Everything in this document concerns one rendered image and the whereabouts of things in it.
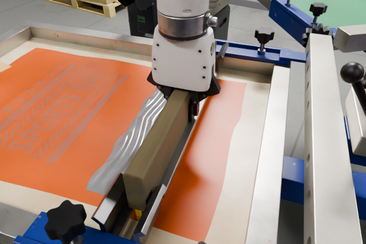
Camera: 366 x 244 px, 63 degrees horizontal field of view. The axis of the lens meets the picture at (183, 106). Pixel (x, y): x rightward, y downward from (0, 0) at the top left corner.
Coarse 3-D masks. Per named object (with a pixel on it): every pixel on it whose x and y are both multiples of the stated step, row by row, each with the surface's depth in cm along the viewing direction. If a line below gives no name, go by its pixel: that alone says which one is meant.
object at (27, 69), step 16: (16, 64) 79; (32, 64) 79; (48, 64) 79; (80, 64) 79; (96, 64) 79; (112, 64) 79; (128, 64) 79; (0, 80) 73; (16, 80) 73; (32, 80) 73; (128, 80) 73; (144, 80) 73; (224, 80) 73; (128, 96) 68; (144, 96) 68; (208, 96) 68; (224, 96) 68; (240, 96) 68; (112, 112) 63; (128, 112) 63; (208, 112) 63; (224, 112) 63; (240, 112) 63; (208, 128) 59; (224, 128) 59
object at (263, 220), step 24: (24, 24) 90; (48, 24) 90; (0, 48) 81; (120, 48) 84; (144, 48) 81; (264, 72) 74; (288, 72) 69; (264, 120) 61; (264, 144) 51; (264, 168) 47; (264, 192) 43; (0, 216) 40; (24, 216) 40; (264, 216) 40; (0, 240) 41; (264, 240) 38
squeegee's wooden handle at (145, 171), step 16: (176, 96) 50; (160, 112) 47; (176, 112) 47; (160, 128) 44; (176, 128) 48; (144, 144) 41; (160, 144) 42; (176, 144) 50; (144, 160) 39; (160, 160) 42; (128, 176) 37; (144, 176) 37; (160, 176) 44; (128, 192) 40; (144, 192) 38; (144, 208) 41
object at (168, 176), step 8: (216, 72) 68; (200, 104) 59; (200, 112) 58; (192, 128) 53; (184, 136) 52; (184, 144) 50; (176, 152) 49; (176, 160) 48; (168, 168) 46; (176, 168) 47; (168, 176) 45; (160, 184) 44; (168, 184) 44
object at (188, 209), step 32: (0, 96) 68; (96, 128) 59; (128, 128) 59; (0, 160) 53; (32, 160) 53; (64, 160) 53; (96, 160) 53; (192, 160) 53; (224, 160) 53; (64, 192) 48; (192, 192) 48; (160, 224) 43; (192, 224) 43
